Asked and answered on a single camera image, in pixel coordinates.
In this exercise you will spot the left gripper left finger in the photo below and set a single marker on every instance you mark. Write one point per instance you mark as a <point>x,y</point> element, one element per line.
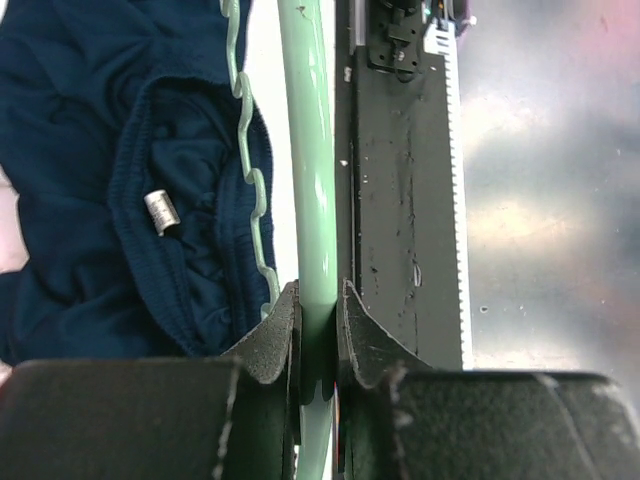
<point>230,417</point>

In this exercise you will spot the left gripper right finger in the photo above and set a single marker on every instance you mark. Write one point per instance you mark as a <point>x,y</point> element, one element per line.
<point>399,418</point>

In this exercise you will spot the navy blue shorts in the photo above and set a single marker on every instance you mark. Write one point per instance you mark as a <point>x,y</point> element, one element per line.
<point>119,135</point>

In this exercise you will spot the mint green hanger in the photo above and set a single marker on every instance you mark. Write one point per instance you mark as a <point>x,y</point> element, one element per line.
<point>312,153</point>

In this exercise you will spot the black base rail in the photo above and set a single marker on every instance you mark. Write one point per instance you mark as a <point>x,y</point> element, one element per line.
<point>396,231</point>

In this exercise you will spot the white slotted cable duct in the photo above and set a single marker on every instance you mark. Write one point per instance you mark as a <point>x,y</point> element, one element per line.
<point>441,40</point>

